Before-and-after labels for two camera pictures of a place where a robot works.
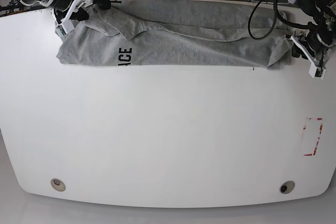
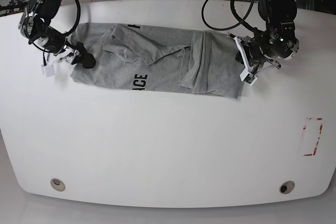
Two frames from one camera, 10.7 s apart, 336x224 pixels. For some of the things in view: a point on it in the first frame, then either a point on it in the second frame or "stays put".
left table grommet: (58, 184) stays put
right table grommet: (287, 187) stays put
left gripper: (69, 6) to (87, 59)
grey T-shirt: (179, 33) to (139, 57)
